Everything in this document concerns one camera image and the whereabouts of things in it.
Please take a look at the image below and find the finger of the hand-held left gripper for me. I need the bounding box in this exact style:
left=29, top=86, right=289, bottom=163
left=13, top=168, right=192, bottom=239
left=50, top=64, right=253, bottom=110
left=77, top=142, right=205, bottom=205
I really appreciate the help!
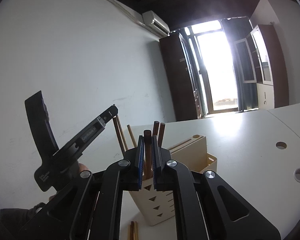
left=96, top=105, right=119, bottom=127

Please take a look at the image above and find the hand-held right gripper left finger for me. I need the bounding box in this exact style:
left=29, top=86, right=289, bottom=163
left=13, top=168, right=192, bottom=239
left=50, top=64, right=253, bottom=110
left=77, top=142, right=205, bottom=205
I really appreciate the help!
left=16, top=135, right=144, bottom=240

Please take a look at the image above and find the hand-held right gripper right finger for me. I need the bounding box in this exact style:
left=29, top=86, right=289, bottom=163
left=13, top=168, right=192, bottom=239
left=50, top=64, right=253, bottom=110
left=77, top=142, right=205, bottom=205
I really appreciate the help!
left=152, top=135, right=282, bottom=240

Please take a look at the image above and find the single dark brown chopstick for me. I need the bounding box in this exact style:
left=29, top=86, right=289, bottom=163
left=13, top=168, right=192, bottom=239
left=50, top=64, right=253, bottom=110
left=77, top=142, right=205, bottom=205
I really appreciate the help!
left=143, top=129, right=153, bottom=180

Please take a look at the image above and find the bunch of wooden chopsticks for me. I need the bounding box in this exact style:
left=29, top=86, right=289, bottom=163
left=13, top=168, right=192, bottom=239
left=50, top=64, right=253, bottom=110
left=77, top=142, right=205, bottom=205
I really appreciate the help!
left=112, top=116, right=166, bottom=240

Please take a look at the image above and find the cream plastic utensil holder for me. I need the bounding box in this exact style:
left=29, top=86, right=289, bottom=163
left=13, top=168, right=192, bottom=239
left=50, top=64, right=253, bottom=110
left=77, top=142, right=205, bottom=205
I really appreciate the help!
left=126, top=134, right=218, bottom=227

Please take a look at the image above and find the person's left forearm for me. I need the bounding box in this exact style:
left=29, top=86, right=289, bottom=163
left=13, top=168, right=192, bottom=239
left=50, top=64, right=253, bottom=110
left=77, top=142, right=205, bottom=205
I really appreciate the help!
left=0, top=202, right=44, bottom=230

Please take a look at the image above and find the person's left hand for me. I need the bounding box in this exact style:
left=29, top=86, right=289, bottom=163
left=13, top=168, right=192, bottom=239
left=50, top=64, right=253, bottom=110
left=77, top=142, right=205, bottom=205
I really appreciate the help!
left=78, top=162, right=91, bottom=174

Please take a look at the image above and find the dark brown wardrobe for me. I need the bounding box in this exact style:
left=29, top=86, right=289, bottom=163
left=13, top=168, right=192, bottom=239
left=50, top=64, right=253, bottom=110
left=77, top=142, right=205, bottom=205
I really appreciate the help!
left=159, top=34, right=207, bottom=122

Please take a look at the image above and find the bright balcony glass door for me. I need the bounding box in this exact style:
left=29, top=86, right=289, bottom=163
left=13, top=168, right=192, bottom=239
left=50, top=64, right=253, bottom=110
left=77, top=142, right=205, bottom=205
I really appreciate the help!
left=187, top=20, right=239, bottom=115

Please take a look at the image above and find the open glass cabinet door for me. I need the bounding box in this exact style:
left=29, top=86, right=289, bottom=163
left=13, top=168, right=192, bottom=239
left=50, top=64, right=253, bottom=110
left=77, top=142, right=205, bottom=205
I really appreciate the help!
left=234, top=38, right=257, bottom=84

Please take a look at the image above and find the brown and white cabinet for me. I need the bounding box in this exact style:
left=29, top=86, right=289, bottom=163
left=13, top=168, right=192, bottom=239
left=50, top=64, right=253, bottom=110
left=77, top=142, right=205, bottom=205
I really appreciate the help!
left=250, top=24, right=290, bottom=109

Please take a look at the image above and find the white wall conduit pipe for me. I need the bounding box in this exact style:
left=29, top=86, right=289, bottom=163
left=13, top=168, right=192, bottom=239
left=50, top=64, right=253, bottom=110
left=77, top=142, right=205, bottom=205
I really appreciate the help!
left=100, top=0, right=145, bottom=25

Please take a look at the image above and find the white wall air conditioner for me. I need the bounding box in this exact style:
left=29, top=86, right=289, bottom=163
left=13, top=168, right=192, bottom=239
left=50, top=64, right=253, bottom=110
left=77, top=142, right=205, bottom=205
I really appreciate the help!
left=142, top=11, right=170, bottom=36

